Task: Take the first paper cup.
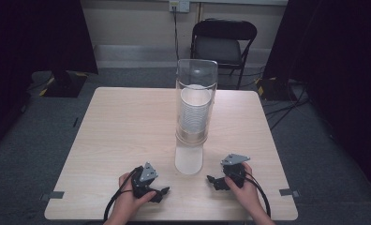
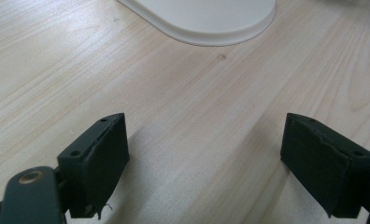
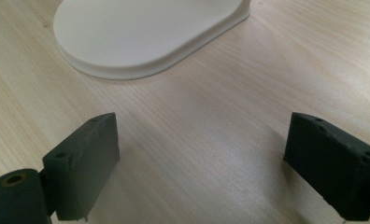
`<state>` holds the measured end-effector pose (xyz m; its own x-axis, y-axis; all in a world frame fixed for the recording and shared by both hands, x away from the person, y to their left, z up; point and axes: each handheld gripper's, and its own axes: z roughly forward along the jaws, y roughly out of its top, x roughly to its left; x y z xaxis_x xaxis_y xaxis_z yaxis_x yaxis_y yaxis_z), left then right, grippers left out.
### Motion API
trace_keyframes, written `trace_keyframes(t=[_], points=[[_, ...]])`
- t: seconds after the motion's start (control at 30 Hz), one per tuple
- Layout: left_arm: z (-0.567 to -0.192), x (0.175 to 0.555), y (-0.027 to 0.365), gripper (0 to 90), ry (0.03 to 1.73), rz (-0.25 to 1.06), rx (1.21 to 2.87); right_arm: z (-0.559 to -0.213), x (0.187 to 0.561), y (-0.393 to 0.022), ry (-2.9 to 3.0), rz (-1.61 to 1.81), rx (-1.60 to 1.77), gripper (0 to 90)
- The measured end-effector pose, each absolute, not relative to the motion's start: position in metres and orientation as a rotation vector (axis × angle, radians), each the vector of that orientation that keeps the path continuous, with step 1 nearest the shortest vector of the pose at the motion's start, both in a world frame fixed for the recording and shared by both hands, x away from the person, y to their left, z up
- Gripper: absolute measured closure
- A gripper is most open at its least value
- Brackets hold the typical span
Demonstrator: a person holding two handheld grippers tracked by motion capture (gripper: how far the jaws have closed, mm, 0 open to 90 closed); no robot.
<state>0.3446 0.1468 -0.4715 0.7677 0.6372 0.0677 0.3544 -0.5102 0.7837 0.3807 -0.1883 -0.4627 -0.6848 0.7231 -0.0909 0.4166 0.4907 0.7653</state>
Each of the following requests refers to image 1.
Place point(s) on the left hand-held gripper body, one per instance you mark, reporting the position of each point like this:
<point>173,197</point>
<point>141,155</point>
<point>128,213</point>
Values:
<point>144,179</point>

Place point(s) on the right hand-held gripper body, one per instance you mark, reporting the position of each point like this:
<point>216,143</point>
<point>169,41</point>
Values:
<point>234,168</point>

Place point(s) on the white paper cup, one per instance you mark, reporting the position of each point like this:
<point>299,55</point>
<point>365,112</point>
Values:
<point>189,159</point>

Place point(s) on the clear plastic cup dispenser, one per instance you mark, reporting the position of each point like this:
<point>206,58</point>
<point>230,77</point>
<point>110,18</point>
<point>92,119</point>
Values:
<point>196,73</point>

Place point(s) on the person's right hand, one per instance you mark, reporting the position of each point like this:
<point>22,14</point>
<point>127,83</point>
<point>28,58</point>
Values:
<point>244,193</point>

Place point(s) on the person's left hand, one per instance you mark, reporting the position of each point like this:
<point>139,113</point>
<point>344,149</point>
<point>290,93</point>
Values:
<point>128,201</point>

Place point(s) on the grey tape strip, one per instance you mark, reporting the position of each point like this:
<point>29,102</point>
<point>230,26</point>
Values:
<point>52,195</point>
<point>289,192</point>

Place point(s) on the stack of white paper cups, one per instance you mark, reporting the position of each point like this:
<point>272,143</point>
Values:
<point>195,109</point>

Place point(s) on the black stand base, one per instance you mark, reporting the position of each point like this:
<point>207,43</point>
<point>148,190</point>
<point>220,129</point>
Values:
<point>275,89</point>
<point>65,84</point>

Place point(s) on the black folding chair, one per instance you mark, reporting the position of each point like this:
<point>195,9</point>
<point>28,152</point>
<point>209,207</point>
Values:
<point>219,47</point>

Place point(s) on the black curtain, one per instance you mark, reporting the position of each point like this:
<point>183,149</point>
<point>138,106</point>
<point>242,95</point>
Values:
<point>333,62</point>
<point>33,37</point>

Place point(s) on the white wall socket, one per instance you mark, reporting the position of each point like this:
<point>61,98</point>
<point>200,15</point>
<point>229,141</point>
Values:
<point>179,5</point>

